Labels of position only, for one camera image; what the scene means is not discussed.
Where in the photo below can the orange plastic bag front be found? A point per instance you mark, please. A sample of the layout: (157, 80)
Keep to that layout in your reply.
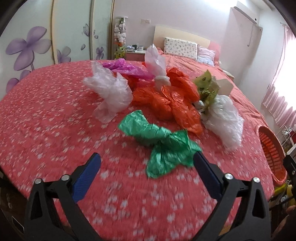
(170, 104)

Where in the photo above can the white air conditioner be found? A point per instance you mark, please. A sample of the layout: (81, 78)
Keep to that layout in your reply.
(248, 14)

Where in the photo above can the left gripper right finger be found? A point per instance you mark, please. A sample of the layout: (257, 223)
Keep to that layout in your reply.
(252, 220)

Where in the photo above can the orange plastic bag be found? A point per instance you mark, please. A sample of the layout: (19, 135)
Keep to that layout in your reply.
(181, 81)
(170, 104)

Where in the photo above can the white wire rack cart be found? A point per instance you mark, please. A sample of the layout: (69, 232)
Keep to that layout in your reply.
(286, 137)

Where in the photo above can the pink left nightstand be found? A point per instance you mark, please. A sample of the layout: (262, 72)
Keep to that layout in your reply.
(135, 55)

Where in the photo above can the pink window curtain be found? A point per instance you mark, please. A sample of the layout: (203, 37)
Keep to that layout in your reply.
(279, 99)

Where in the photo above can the yellow-green paw print bag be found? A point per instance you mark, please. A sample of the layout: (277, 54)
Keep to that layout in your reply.
(207, 88)

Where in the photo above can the orange plastic laundry basket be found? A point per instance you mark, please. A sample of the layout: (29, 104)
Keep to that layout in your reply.
(274, 155)

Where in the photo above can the plush toy display tube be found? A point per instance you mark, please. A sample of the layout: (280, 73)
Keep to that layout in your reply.
(119, 33)

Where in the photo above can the orange plastic bag rear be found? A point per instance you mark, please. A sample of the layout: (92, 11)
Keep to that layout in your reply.
(181, 81)

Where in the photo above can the bed with pink duvet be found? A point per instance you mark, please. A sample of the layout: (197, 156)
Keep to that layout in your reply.
(192, 67)

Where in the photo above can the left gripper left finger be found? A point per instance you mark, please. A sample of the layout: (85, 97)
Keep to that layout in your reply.
(42, 221)

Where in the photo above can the clear bubble plastic bag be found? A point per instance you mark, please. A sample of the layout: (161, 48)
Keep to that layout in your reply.
(223, 119)

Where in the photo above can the pale pink knotted bag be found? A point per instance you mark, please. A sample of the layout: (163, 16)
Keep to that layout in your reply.
(156, 65)

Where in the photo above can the beige wooden headboard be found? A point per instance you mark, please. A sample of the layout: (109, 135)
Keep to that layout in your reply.
(160, 32)

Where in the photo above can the floral white pillow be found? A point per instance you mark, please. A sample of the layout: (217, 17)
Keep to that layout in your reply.
(181, 48)

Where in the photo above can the pink striped pillow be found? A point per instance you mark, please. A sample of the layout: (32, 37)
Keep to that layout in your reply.
(206, 56)

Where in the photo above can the wardrobe with purple flowers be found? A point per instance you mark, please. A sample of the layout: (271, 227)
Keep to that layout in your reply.
(36, 34)

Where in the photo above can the green plastic bag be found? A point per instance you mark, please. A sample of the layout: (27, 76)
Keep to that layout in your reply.
(169, 149)

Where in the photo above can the magenta plastic bag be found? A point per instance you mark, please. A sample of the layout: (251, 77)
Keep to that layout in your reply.
(125, 68)

